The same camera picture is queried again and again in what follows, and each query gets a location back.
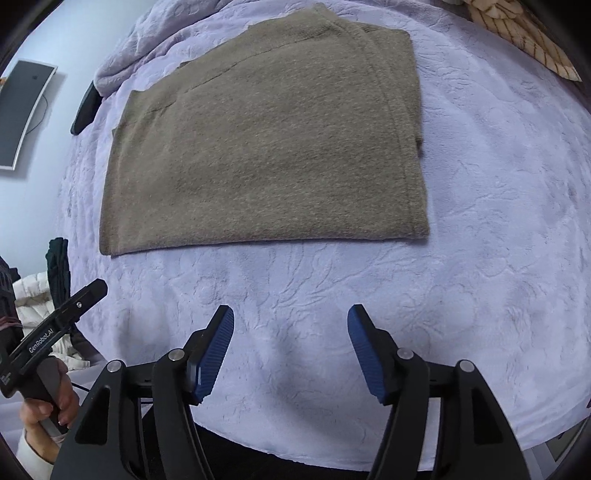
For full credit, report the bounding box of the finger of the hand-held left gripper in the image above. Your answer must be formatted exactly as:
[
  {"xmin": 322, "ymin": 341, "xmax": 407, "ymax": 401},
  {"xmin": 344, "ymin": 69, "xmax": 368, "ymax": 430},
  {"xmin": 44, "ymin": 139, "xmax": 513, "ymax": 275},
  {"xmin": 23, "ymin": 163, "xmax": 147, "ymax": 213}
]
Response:
[{"xmin": 54, "ymin": 279, "xmax": 109, "ymax": 329}]

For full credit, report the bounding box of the person's left hand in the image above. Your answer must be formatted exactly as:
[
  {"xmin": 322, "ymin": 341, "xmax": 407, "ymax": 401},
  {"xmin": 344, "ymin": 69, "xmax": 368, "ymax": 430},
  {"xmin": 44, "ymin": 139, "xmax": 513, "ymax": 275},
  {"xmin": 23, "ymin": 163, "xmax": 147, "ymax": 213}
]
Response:
[{"xmin": 18, "ymin": 357, "xmax": 81, "ymax": 440}]

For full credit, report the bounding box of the brown knit sweater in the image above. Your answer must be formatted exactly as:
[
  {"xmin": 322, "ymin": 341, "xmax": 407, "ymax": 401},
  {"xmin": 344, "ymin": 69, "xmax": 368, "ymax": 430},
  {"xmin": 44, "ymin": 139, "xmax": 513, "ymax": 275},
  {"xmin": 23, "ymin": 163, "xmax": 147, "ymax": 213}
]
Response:
[{"xmin": 99, "ymin": 2, "xmax": 431, "ymax": 256}]

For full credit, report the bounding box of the dark green cloth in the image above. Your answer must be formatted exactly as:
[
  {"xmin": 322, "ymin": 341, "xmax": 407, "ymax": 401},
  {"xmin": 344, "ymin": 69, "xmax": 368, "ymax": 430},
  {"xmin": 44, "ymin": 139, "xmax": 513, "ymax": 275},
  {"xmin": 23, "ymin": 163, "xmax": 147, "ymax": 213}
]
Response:
[{"xmin": 45, "ymin": 237, "xmax": 103, "ymax": 363}]

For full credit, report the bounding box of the grey furniture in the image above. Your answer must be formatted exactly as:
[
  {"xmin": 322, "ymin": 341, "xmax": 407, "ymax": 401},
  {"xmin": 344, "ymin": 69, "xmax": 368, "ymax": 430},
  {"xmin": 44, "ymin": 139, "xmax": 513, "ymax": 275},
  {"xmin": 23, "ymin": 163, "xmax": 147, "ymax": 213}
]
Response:
[{"xmin": 542, "ymin": 406, "xmax": 591, "ymax": 464}]

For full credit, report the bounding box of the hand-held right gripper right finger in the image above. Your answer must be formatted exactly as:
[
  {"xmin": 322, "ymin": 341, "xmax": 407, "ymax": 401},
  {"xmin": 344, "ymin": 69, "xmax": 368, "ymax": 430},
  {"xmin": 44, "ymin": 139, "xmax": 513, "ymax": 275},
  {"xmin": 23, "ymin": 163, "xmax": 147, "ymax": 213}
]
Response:
[{"xmin": 347, "ymin": 304, "xmax": 532, "ymax": 480}]

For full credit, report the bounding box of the person's left forearm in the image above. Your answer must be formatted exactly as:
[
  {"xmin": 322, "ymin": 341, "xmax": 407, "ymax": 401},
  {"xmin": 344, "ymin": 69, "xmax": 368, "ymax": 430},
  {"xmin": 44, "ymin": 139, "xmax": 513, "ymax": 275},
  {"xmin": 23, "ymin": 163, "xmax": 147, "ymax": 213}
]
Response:
[{"xmin": 16, "ymin": 433, "xmax": 63, "ymax": 480}]

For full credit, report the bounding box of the lilac embossed blanket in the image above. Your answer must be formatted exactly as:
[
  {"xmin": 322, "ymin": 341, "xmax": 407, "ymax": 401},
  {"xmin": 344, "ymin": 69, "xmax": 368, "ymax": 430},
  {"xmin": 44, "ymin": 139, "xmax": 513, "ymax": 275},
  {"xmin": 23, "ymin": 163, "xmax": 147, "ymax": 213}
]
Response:
[{"xmin": 55, "ymin": 0, "xmax": 591, "ymax": 462}]

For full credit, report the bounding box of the cream striped garment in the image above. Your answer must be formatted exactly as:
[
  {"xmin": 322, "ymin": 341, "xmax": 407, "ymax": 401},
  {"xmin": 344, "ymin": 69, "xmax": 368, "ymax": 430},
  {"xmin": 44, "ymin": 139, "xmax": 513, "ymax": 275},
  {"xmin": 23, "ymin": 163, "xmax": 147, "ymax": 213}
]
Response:
[{"xmin": 445, "ymin": 0, "xmax": 583, "ymax": 83}]

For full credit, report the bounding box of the black padded object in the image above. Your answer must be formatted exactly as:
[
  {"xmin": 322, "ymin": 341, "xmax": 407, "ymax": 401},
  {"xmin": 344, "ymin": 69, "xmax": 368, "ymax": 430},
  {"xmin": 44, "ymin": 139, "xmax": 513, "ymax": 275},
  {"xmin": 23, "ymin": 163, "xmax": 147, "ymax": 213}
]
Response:
[{"xmin": 70, "ymin": 82, "xmax": 105, "ymax": 136}]

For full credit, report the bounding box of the wall monitor with white frame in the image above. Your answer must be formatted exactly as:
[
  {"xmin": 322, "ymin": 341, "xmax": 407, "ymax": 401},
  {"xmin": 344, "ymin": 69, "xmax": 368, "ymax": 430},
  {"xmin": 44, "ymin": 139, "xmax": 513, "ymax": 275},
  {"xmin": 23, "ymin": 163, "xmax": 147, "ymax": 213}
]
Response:
[{"xmin": 0, "ymin": 60, "xmax": 59, "ymax": 171}]

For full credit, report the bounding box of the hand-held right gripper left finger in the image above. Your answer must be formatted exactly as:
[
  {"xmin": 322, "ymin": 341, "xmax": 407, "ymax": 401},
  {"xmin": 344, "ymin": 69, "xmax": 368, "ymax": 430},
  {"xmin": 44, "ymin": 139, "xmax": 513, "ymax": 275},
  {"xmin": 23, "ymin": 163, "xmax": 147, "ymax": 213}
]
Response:
[{"xmin": 48, "ymin": 305, "xmax": 235, "ymax": 480}]

